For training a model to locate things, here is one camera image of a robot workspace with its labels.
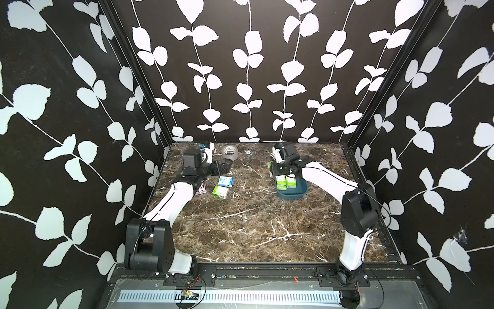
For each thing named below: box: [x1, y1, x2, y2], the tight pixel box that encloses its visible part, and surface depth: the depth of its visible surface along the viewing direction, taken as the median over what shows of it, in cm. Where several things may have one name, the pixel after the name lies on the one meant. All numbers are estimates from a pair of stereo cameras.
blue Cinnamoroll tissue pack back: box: [218, 175, 235, 188], surface depth 103 cm
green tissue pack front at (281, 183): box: [276, 176, 287, 191], surface depth 99 cm
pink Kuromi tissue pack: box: [194, 182, 208, 196], surface depth 98 cm
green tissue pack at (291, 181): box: [285, 173, 298, 189], surface depth 100 cm
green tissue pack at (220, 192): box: [212, 185, 229, 200], surface depth 98 cm
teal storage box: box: [274, 177, 309, 201], surface depth 100 cm
